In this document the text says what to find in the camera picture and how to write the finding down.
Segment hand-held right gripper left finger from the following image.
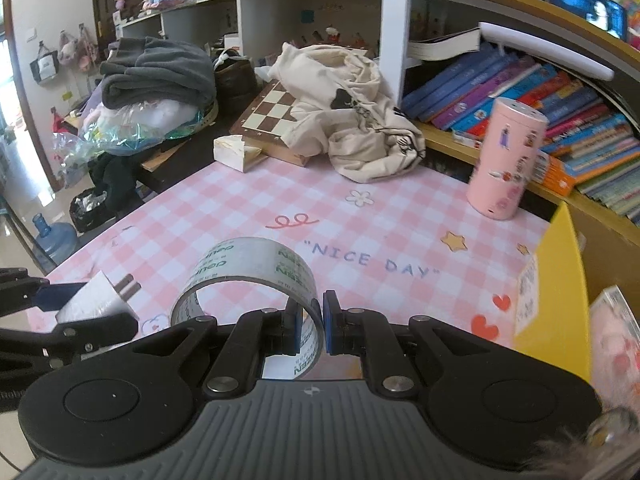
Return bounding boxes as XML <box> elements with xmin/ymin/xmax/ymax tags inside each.
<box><xmin>132</xmin><ymin>299</ymin><xmax>323</xmax><ymax>396</ymax></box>

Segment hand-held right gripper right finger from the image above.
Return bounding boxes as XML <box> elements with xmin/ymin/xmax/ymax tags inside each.
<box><xmin>322</xmin><ymin>290</ymin><xmax>506</xmax><ymax>396</ymax></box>

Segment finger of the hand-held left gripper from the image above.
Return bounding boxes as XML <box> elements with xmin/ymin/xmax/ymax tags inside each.
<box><xmin>0</xmin><ymin>267</ymin><xmax>90</xmax><ymax>318</ymax></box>
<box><xmin>0</xmin><ymin>312</ymin><xmax>140</xmax><ymax>361</ymax></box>

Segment white charger plug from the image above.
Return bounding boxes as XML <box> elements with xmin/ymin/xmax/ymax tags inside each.
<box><xmin>55</xmin><ymin>270</ymin><xmax>142</xmax><ymax>326</ymax></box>

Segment clear packing tape roll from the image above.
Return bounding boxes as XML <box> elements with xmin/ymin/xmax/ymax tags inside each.
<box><xmin>170</xmin><ymin>236</ymin><xmax>323</xmax><ymax>381</ymax></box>

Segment yellow cardboard box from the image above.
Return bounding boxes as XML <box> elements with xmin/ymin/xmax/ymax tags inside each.
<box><xmin>514</xmin><ymin>195</ymin><xmax>640</xmax><ymax>396</ymax></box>

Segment blue water jug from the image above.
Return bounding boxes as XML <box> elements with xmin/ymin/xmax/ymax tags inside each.
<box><xmin>32</xmin><ymin>212</ymin><xmax>78</xmax><ymax>263</ymax></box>

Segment black trash bag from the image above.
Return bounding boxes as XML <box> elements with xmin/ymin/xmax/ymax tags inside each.
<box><xmin>69</xmin><ymin>187</ymin><xmax>118</xmax><ymax>233</ymax></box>

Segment pink checked table mat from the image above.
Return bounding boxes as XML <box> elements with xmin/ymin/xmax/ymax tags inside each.
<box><xmin>27</xmin><ymin>152</ymin><xmax>556</xmax><ymax>361</ymax></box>

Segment dark cloth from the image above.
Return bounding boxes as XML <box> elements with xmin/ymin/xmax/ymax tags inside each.
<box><xmin>90</xmin><ymin>152</ymin><xmax>151</xmax><ymax>211</ymax></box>

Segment iridescent plastic bag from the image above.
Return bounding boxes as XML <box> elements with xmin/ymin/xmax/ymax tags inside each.
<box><xmin>52</xmin><ymin>97</ymin><xmax>221</xmax><ymax>161</ymax></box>

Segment small white paper box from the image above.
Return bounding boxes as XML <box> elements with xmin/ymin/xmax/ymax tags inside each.
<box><xmin>213</xmin><ymin>135</ymin><xmax>268</xmax><ymax>173</ymax></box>

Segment beige cloth bag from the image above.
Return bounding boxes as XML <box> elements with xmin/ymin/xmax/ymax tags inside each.
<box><xmin>270</xmin><ymin>42</ymin><xmax>427</xmax><ymax>183</ymax></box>

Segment wooden chessboard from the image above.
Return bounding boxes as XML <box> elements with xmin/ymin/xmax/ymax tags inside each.
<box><xmin>229</xmin><ymin>79</ymin><xmax>311</xmax><ymax>167</ymax></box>

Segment hanging canvas tote bag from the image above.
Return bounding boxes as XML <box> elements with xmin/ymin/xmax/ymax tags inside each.
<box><xmin>29</xmin><ymin>42</ymin><xmax>61</xmax><ymax>86</ymax></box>

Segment pink printed cylinder canister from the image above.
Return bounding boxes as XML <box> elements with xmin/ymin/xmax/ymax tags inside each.
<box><xmin>466</xmin><ymin>97</ymin><xmax>550</xmax><ymax>221</ymax></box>

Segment hanging pink plush bag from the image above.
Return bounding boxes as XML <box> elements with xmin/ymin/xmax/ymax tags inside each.
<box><xmin>57</xmin><ymin>30</ymin><xmax>98</xmax><ymax>71</ymax></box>

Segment dark brown leather bag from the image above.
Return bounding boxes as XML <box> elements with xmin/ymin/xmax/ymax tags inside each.
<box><xmin>214</xmin><ymin>49</ymin><xmax>258</xmax><ymax>113</ymax></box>

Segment grey folded clothing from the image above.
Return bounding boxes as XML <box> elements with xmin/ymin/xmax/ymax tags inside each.
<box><xmin>99</xmin><ymin>37</ymin><xmax>217</xmax><ymax>111</ymax></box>

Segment row of small figurines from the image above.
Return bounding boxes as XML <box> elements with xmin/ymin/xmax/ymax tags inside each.
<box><xmin>295</xmin><ymin>27</ymin><xmax>371</xmax><ymax>48</ymax></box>

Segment white shelf unit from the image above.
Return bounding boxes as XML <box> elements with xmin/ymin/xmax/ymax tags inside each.
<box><xmin>117</xmin><ymin>0</ymin><xmax>416</xmax><ymax>111</ymax></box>

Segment thick white paperback book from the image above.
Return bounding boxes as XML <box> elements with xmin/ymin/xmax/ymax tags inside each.
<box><xmin>407</xmin><ymin>27</ymin><xmax>483</xmax><ymax>61</ymax></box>

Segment row of colourful books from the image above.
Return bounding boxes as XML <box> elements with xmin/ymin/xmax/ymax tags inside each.
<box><xmin>402</xmin><ymin>50</ymin><xmax>640</xmax><ymax>226</ymax></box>

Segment white plastic bar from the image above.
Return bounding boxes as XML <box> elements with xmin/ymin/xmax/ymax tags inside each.
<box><xmin>477</xmin><ymin>21</ymin><xmax>616</xmax><ymax>82</ymax></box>

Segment smartphone with lit screen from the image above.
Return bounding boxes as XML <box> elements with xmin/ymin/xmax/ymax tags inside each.
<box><xmin>542</xmin><ymin>0</ymin><xmax>628</xmax><ymax>41</ymax></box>

